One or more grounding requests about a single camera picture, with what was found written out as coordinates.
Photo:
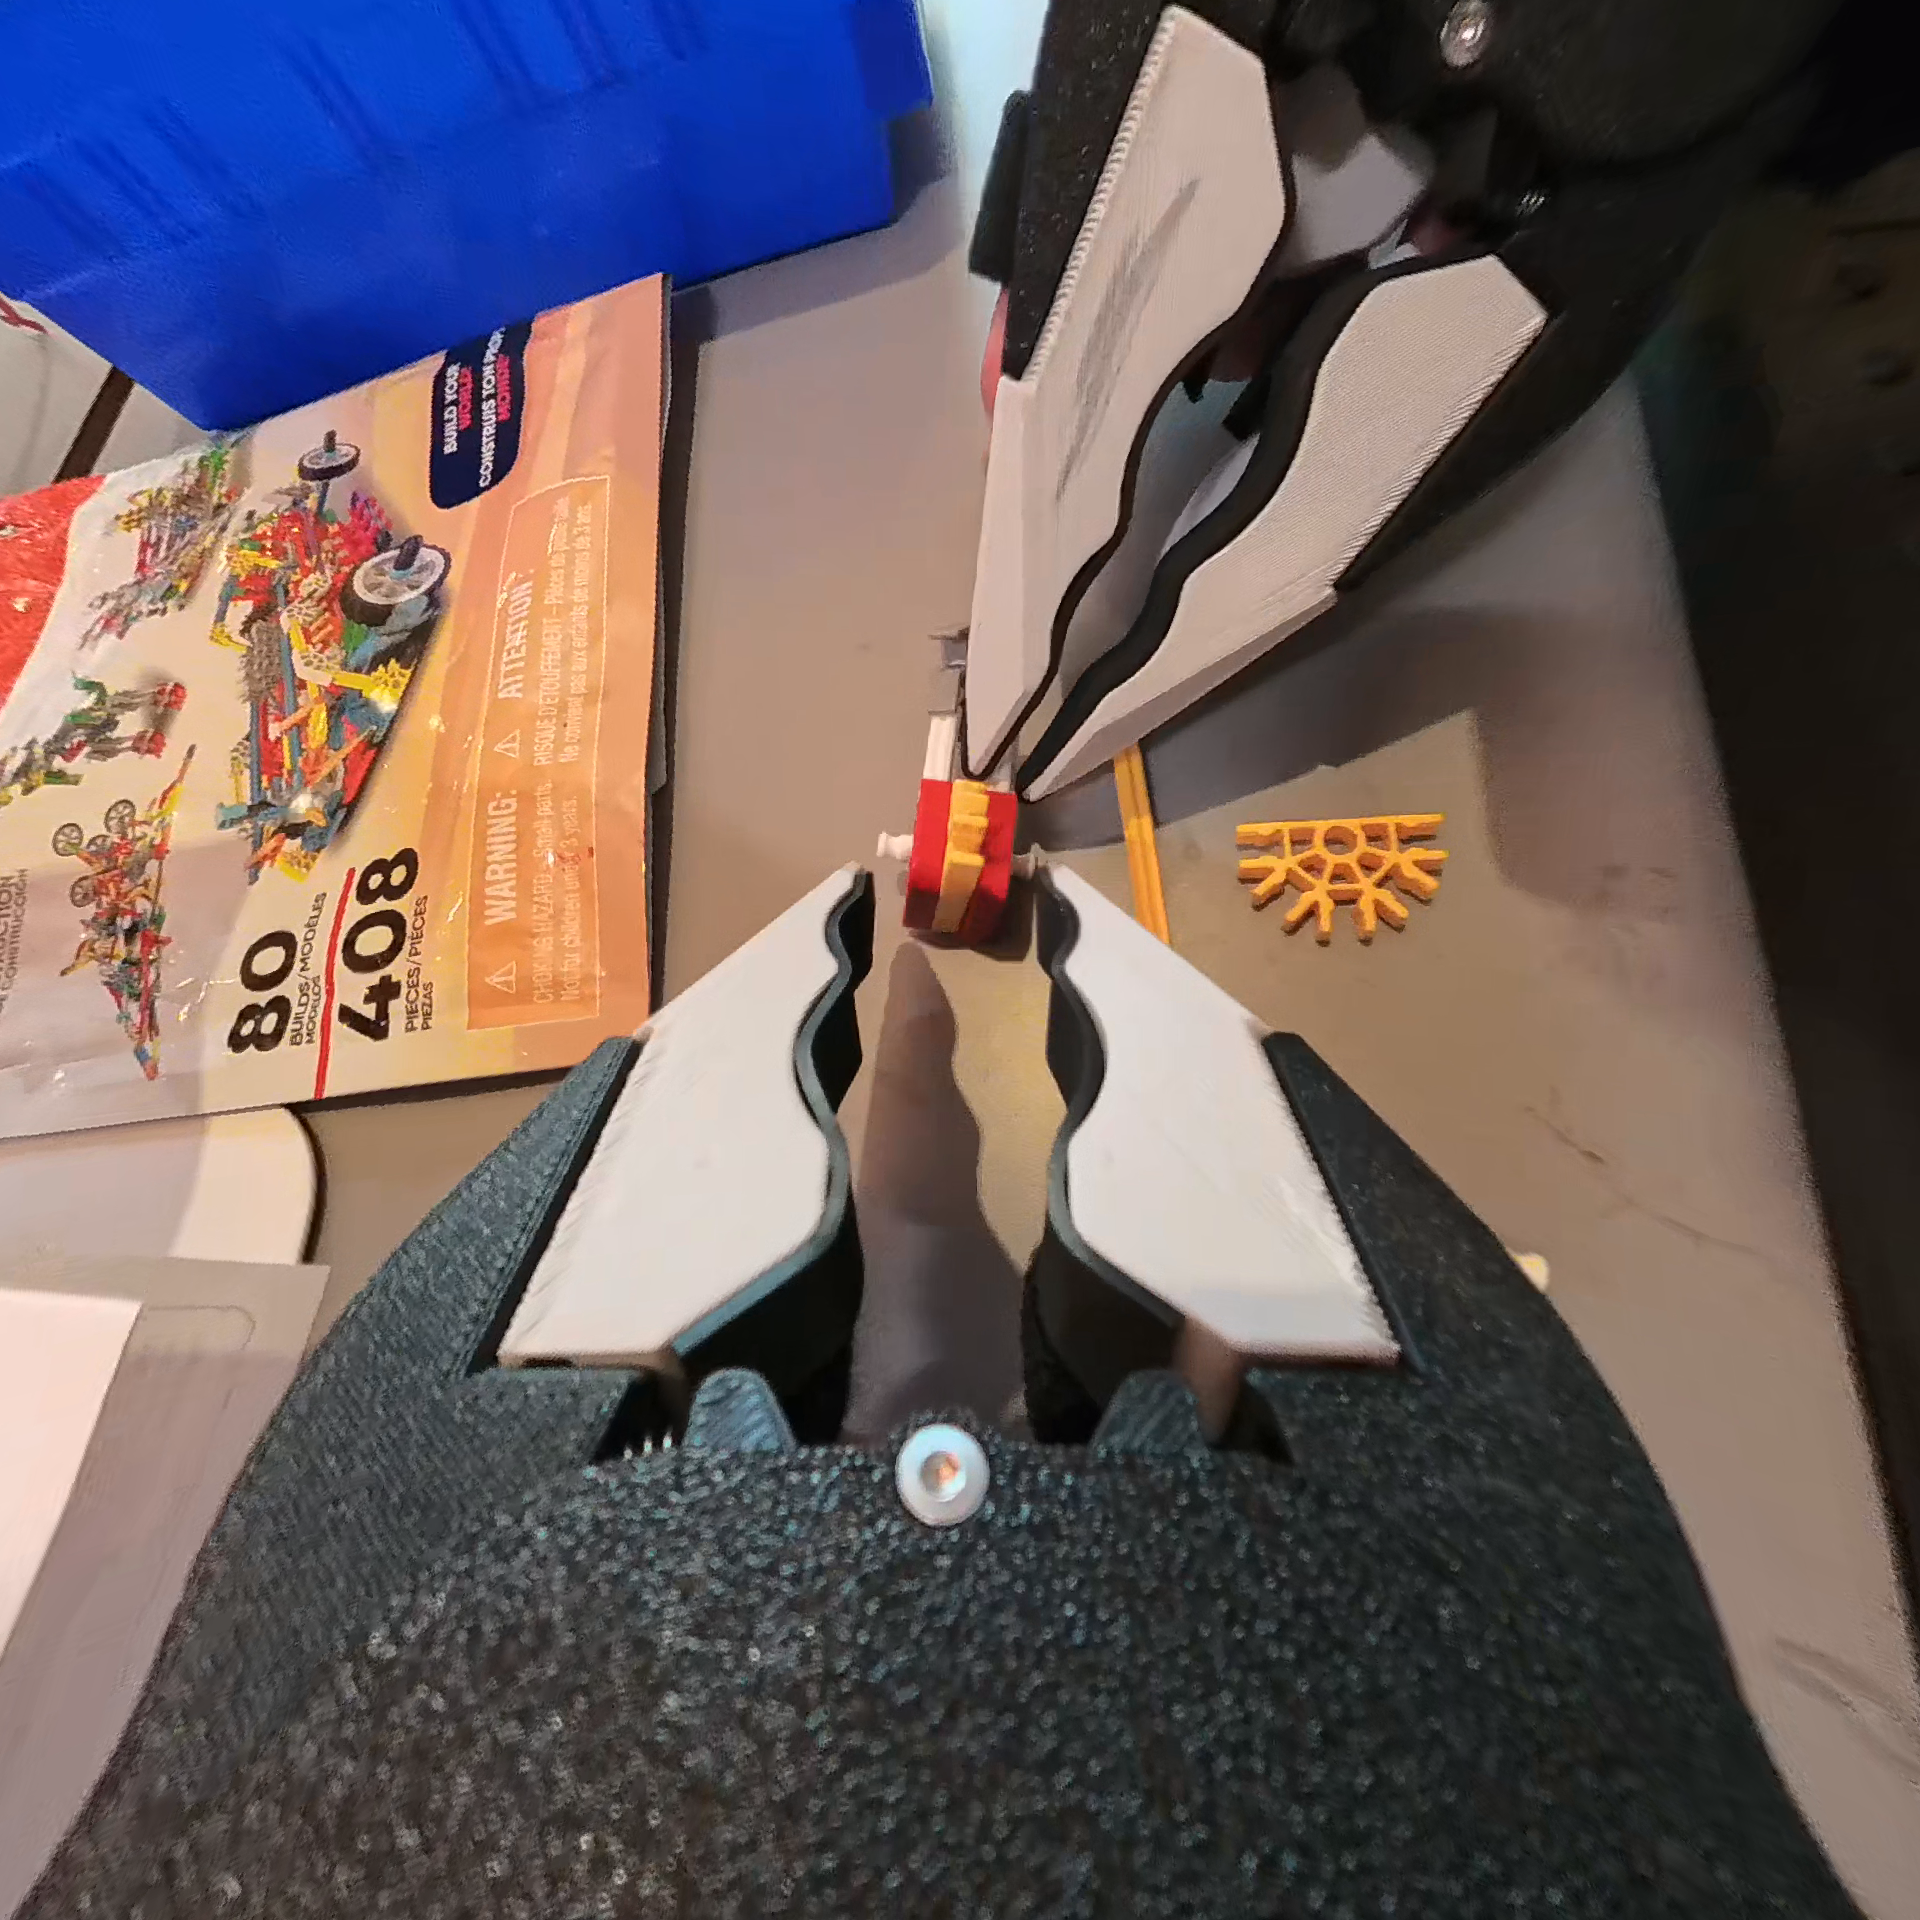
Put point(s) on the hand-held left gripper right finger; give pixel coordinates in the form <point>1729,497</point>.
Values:
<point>1214,1184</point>

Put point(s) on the blue plastic bin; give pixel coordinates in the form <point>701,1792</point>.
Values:
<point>450,150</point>

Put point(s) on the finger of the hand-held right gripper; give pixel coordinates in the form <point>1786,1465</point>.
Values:
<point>1079,451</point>
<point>1349,481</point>

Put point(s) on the booklet with green figure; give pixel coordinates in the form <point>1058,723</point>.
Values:
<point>224,1425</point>

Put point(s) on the long yellow toy rod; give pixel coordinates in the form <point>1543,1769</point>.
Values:
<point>1144,855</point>

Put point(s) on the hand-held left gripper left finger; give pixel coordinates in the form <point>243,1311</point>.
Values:
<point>690,1184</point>

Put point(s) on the yellow half-round connector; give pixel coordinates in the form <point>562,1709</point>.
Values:
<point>1341,896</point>

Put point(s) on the colourful construction toy bag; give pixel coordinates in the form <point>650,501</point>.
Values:
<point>569,751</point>

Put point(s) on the red and yellow connector cluster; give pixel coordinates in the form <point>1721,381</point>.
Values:
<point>983,849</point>

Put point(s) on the red corner connector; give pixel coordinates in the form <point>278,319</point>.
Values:
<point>927,855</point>

